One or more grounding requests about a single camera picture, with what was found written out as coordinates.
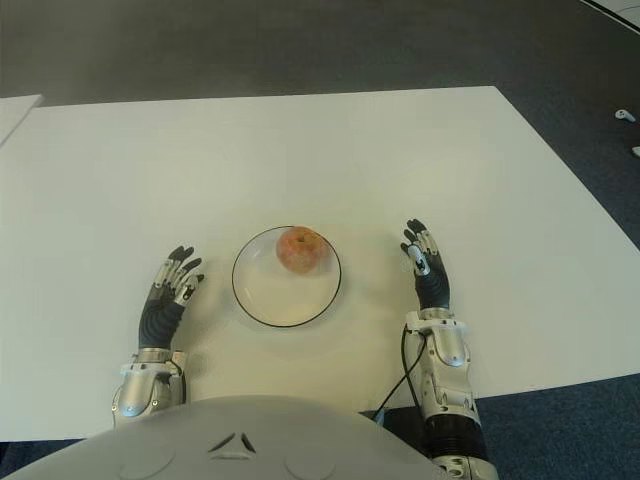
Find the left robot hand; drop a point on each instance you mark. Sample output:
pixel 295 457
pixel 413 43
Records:
pixel 157 325

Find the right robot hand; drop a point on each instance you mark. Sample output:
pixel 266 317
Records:
pixel 432 290

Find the red yellow apple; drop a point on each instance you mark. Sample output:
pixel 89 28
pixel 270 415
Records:
pixel 298 250

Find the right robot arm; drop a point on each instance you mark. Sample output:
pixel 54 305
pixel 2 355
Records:
pixel 450 390

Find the white plate black rim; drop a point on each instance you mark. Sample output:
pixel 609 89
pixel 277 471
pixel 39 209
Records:
pixel 280 300

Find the grey robot torso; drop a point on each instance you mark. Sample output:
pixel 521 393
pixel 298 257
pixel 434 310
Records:
pixel 220 445

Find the white side table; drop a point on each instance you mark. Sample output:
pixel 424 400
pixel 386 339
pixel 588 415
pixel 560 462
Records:
pixel 15 117

